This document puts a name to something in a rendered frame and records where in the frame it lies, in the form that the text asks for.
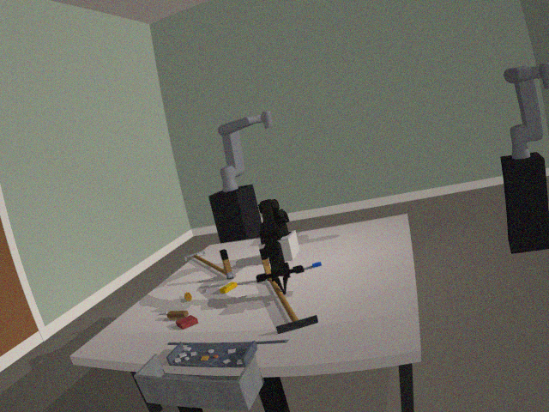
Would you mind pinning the red rectangular block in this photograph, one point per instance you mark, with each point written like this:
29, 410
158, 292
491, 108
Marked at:
186, 322

